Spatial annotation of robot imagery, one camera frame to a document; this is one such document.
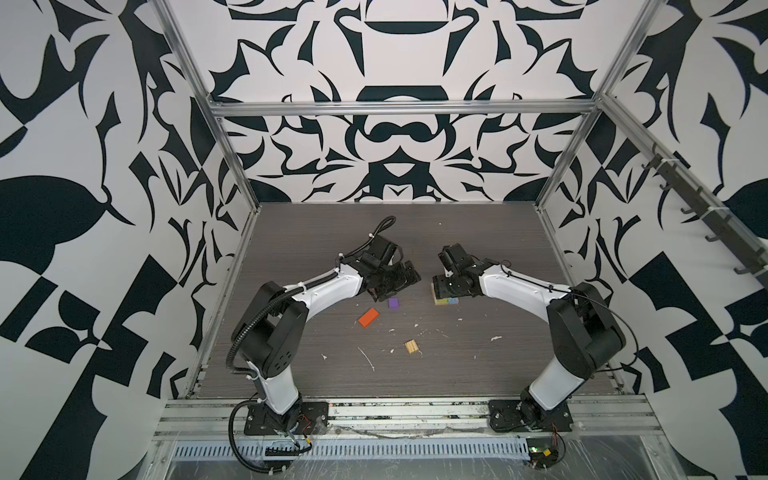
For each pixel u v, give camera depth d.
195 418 0.78
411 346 0.85
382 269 0.76
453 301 0.91
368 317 0.90
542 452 0.71
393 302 0.93
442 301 0.89
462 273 0.69
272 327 0.47
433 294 0.85
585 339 0.46
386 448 0.71
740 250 0.55
